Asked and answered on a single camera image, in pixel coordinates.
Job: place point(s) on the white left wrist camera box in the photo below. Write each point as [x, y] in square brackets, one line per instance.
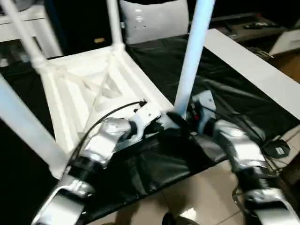
[146, 116]

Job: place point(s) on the white plastic table leg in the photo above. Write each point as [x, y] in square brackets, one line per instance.
[115, 23]
[26, 126]
[192, 51]
[23, 33]

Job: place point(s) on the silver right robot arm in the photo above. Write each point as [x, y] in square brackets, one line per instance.
[243, 150]

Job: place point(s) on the black remote control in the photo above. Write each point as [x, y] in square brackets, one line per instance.
[253, 26]

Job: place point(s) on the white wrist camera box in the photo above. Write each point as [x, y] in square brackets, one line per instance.
[146, 116]
[204, 103]

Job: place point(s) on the black cabinet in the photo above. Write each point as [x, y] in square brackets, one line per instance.
[79, 23]

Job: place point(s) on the white plastic table top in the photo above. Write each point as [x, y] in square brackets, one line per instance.
[93, 84]

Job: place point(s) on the white glass-door cabinet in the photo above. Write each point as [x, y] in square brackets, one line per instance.
[44, 33]

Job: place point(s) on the light grey cushion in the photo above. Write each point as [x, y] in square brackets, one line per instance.
[154, 21]

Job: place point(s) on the dark right robot foot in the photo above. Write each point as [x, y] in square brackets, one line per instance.
[180, 219]

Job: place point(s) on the white side cabinet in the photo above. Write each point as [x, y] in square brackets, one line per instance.
[286, 42]

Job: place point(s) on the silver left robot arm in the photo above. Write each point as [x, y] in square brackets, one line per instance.
[98, 150]

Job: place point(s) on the black box white label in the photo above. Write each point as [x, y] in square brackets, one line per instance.
[277, 149]

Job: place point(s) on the black work mat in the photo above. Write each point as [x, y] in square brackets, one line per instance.
[225, 89]

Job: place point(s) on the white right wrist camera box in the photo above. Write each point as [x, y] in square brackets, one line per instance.
[204, 103]

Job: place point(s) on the black low shelf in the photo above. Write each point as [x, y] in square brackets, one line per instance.
[239, 30]

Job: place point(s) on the white flat board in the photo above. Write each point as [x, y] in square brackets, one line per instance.
[253, 70]

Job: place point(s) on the small yellow label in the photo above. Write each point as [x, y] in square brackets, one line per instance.
[99, 41]

